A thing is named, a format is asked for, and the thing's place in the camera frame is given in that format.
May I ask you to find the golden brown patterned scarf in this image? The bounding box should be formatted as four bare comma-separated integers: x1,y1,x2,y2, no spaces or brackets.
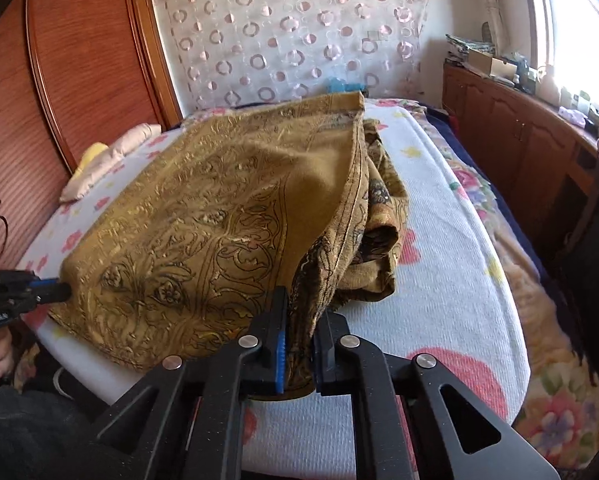
50,92,409,399

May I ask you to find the floral quilt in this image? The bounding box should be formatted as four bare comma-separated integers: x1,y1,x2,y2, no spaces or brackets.
367,99,599,477

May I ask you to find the beige pillow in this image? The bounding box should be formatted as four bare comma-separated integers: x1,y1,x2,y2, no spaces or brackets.
60,124,162,204

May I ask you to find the wooden headboard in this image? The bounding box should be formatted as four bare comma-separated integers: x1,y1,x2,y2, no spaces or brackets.
0,0,181,269

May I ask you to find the wooden sideboard cabinet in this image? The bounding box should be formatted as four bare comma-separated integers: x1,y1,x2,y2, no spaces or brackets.
443,63,597,258

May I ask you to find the cardboard box on cabinet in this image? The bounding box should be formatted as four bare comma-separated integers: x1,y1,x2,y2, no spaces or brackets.
467,49,517,80

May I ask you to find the white plastic jug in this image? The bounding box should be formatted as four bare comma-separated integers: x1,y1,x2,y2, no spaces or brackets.
536,65,561,107

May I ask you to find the stack of papers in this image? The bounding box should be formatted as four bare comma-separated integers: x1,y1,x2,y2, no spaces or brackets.
446,35,496,61

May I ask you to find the circle patterned wall curtain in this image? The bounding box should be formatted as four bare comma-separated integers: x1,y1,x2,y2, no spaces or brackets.
153,0,429,114

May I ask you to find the window with wooden frame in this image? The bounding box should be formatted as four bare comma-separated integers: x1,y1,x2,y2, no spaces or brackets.
529,0,599,110

